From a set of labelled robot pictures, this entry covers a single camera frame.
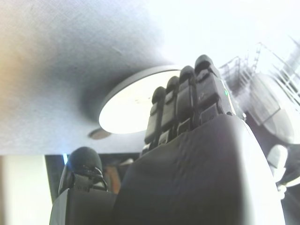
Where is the silver wire dish rack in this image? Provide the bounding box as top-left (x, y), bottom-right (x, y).
top-left (217, 42), bottom-right (300, 113)

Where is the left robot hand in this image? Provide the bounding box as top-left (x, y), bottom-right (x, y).
top-left (49, 54), bottom-right (285, 225)

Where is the small brown round object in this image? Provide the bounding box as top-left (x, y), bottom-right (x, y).
top-left (88, 128), bottom-right (112, 141)

